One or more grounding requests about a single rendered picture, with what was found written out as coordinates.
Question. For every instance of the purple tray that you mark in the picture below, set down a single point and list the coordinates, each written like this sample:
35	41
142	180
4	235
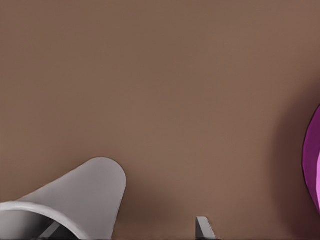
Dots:
312	160

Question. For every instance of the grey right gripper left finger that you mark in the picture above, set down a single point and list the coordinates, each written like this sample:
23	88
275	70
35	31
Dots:
50	231

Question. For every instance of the white IKEA cup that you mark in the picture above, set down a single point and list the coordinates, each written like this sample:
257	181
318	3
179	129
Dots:
87	190

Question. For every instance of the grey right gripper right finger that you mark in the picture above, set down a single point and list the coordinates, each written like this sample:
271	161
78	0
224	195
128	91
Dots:
204	228

